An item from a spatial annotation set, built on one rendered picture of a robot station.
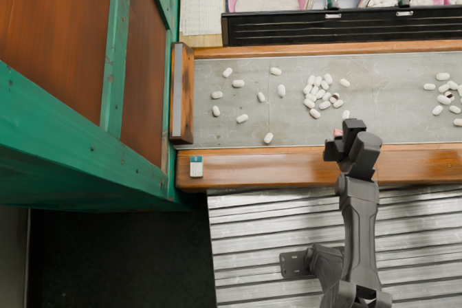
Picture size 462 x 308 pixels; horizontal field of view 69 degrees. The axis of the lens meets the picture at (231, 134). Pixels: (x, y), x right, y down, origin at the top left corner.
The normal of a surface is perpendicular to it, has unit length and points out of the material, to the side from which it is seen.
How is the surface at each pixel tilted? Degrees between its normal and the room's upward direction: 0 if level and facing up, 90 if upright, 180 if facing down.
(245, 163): 0
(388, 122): 0
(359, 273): 26
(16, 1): 90
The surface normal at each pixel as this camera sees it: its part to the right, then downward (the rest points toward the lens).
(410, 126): -0.04, -0.25
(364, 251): 0.08, -0.65
